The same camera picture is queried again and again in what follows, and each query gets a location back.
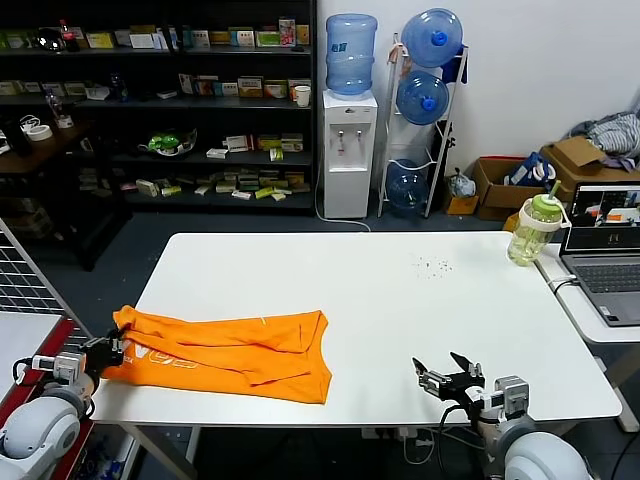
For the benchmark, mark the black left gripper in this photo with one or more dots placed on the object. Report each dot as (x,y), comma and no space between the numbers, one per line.
(102,356)

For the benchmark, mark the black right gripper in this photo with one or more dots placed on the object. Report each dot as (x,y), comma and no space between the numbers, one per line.
(460,387)

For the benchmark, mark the orange t-shirt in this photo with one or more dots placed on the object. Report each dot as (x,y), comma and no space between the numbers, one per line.
(225,350)

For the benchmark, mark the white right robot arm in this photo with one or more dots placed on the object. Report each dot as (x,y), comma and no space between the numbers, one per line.
(540,460)

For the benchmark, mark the striped clothes pile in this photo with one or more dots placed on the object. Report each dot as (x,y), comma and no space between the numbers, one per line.
(615,131)

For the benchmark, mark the red edged white cart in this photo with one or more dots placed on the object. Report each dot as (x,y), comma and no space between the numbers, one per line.
(30,335)

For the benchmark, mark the green lid drinking bottle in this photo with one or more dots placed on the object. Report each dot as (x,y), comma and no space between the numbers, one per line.
(530,235)

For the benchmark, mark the yellow bag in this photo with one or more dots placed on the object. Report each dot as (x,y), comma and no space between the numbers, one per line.
(512,222)

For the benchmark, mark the small yellow box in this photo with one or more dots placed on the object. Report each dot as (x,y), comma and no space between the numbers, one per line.
(462,205)

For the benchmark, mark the grey laptop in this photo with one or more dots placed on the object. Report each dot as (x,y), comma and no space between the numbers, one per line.
(605,280)

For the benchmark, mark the open cardboard box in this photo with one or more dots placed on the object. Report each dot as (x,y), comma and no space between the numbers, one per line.
(492,192)

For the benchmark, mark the crumpled plastic bag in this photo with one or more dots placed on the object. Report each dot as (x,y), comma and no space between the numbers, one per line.
(461,184)

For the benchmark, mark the green white bowl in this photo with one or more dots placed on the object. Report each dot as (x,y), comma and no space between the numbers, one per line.
(167,144)

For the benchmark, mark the brown wooden desk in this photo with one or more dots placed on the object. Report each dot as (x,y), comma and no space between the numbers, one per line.
(45,147)

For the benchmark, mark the blue white bag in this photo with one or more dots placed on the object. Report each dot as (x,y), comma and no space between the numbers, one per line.
(525,172)

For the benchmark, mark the white tape roll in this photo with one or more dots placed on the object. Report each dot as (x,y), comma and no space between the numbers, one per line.
(38,133)

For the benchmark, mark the black cylinder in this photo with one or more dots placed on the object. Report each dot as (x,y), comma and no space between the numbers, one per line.
(21,140)

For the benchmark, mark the white water dispenser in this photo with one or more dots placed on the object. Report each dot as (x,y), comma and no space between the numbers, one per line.
(350,165)

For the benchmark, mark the black instrument behind rack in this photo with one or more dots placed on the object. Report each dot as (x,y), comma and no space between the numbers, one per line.
(446,142)

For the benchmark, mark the white red medicine box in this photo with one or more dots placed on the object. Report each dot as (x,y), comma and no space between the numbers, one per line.
(239,144)

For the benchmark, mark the black shelf unit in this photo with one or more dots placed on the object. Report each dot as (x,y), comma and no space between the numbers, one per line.
(200,104)

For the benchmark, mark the dark blue bottle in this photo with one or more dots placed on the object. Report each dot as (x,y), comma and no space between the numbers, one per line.
(118,89)

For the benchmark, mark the large brown cardboard box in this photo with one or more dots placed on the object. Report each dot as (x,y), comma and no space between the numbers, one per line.
(575,152)

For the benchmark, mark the white paper cup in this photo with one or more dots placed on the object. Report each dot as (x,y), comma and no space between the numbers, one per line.
(302,96)

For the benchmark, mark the shiny dark dome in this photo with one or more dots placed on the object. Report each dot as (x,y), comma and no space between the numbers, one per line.
(49,40)

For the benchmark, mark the cola bottle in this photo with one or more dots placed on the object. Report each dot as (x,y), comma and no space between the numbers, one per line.
(66,36)

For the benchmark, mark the blue water jug with label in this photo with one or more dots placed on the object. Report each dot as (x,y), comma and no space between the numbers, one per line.
(351,55)

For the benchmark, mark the pink printed box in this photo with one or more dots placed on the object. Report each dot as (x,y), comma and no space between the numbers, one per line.
(287,33)

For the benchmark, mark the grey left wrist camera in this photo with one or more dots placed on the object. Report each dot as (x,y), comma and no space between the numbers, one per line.
(69,365)

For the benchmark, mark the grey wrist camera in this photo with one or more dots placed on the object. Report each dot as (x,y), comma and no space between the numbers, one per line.
(69,365)
(511,397)

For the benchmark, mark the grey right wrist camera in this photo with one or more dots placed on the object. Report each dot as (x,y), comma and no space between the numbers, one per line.
(511,397)

